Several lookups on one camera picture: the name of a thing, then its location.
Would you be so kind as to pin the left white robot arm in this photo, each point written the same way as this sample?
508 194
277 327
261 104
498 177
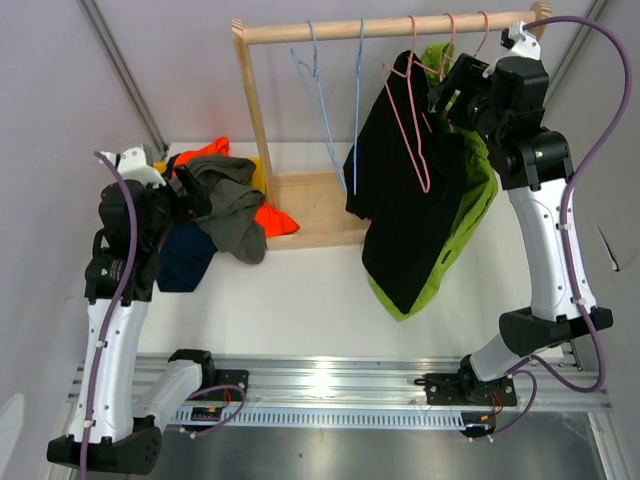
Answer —
109 431

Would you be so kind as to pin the pink hanger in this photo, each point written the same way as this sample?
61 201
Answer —
416 155
446 55
487 29

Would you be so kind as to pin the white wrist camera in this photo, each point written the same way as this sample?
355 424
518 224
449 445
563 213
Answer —
517 42
135 163

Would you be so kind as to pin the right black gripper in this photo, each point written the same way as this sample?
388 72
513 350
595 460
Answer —
465 76

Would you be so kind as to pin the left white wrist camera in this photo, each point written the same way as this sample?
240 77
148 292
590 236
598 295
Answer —
135 163

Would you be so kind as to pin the light blue hanger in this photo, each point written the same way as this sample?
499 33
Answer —
310 77
358 71

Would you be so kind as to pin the aluminium mounting rail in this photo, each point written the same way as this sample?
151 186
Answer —
366 383

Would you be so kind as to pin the orange mesh shorts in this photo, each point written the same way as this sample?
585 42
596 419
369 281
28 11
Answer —
273 221

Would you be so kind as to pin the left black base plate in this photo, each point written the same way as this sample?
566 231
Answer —
228 385

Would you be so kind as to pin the lime green shorts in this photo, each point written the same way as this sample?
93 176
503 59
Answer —
482 185

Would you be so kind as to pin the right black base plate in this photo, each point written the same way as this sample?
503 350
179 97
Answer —
452 389

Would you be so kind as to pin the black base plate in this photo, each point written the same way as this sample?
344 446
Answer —
228 385
452 389

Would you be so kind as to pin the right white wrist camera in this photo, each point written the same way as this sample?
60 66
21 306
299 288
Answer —
517 42

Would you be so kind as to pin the slotted grey cable duct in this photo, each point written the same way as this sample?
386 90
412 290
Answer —
414 418

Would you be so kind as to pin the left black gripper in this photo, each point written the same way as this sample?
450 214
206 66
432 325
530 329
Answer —
195 203

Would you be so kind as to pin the dark olive shorts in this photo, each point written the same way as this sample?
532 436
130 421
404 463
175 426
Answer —
230 223

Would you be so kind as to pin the navy blue shorts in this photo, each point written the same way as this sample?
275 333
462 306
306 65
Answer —
185 256

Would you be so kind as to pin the black shorts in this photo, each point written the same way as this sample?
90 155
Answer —
408 229

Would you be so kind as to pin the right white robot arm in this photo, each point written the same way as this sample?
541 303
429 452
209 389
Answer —
503 104

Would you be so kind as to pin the yellow plastic tray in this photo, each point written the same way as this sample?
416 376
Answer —
258 180

